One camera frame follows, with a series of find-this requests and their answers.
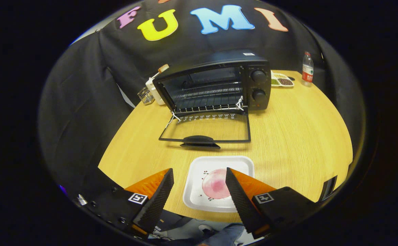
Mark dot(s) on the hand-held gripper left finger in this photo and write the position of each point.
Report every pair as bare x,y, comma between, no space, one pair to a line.
158,201

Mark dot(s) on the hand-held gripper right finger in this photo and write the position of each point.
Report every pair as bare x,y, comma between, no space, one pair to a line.
243,201

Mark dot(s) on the pink ham slice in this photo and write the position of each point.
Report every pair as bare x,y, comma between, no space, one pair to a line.
214,184

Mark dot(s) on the white square plate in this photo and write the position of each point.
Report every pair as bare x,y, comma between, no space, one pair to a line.
199,169

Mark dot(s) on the black toaster oven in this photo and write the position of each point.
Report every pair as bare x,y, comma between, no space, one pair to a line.
258,87

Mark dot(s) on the white bread toaster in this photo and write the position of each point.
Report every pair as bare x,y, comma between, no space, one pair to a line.
153,90

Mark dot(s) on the person's leg in jeans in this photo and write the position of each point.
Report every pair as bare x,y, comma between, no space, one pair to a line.
226,234

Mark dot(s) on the black chair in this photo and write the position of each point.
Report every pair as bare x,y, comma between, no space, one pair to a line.
328,188

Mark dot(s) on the white divided bean dish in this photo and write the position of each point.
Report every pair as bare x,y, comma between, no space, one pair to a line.
281,81

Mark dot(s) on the brown toast slice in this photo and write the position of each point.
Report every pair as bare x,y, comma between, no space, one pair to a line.
163,68

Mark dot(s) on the red label water bottle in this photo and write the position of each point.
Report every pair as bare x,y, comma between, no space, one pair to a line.
307,70

